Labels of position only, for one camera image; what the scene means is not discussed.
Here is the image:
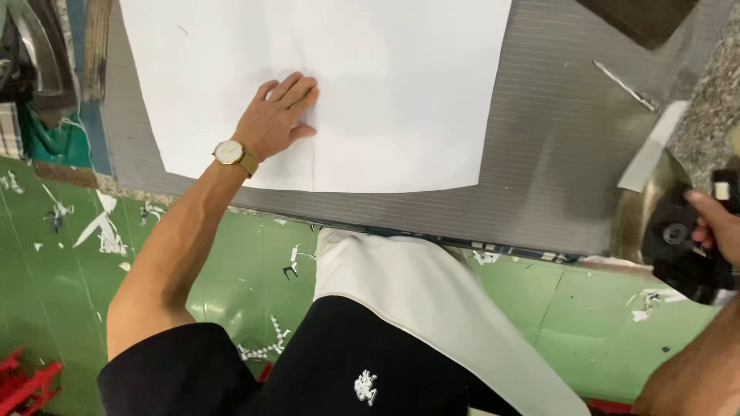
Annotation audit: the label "grey ribbed table mat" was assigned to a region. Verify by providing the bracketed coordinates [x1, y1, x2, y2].
[101, 0, 735, 258]

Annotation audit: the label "pile of fabric clutter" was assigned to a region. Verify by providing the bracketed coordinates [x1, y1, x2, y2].
[0, 0, 113, 177]

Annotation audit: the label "metal ruler strip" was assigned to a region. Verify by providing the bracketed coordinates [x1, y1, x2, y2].
[592, 59, 658, 112]

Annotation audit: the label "black electric fabric cutter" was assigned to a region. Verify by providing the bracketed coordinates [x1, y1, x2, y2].
[612, 151, 740, 306]

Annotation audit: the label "person's left hand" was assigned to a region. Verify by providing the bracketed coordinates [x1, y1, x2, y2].
[230, 72, 320, 163]

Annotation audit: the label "white paper strip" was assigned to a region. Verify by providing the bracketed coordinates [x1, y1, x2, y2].
[616, 101, 691, 193]

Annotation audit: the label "person's right hand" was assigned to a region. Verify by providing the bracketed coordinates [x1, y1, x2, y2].
[684, 190, 740, 268]

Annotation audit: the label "white fabric sheet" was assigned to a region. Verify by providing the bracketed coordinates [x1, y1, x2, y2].
[118, 0, 513, 194]

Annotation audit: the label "scattered white fabric scraps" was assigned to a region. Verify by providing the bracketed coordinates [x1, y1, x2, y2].
[0, 170, 168, 272]

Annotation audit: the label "dark brown board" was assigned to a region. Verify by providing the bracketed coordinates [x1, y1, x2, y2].
[573, 0, 701, 50]

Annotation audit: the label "gold wristwatch white dial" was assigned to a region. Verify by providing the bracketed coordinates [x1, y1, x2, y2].
[212, 140, 260, 179]

